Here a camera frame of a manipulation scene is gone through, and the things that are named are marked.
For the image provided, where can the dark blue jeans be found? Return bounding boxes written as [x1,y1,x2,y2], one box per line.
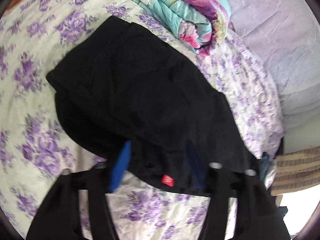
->
[259,152,272,181]

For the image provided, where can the brown striped curtain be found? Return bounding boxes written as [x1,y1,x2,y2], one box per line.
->
[271,147,320,196]

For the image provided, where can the purple floral bed sheet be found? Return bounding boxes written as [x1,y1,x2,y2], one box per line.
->
[1,0,284,237]

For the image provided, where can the black pants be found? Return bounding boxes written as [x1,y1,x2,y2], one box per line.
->
[46,16,259,194]

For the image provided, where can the folded turquoise pink floral quilt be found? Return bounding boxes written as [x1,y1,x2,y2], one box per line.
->
[133,0,231,56]

